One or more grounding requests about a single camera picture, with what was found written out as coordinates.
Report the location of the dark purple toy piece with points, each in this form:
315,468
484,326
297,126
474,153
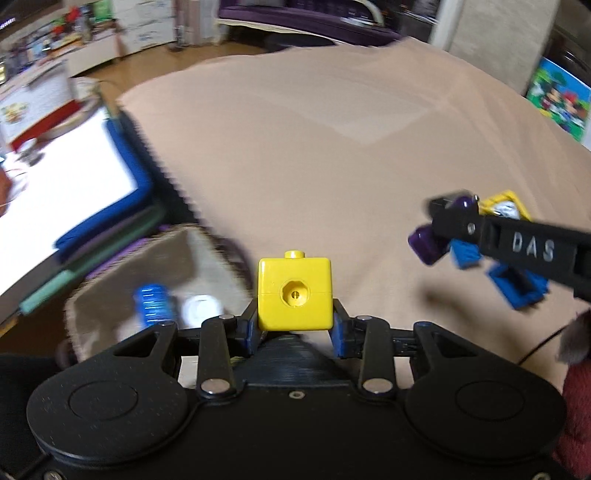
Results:
429,247

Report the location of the desk calendar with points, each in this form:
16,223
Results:
35,105

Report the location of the wicker basket with fabric liner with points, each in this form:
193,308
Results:
184,267

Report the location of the green mat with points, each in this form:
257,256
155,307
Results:
53,276

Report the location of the beige blanket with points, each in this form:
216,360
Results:
333,151

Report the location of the blue plastic bottle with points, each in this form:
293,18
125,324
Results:
153,305

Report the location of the yellow toy cube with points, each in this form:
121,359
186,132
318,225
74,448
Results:
294,293

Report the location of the mickey mouse picture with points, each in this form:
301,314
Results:
562,97

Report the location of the purple chaise sofa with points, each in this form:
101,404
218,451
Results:
349,22

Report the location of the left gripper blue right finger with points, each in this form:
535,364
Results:
341,332

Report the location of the blue folded mat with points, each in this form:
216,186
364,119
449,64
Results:
123,188

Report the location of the blue hollow toy block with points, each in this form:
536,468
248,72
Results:
520,288

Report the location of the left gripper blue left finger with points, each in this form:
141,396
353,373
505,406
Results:
248,328

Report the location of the blue toy brick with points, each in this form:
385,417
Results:
464,254

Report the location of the white round cap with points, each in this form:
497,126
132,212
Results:
199,308

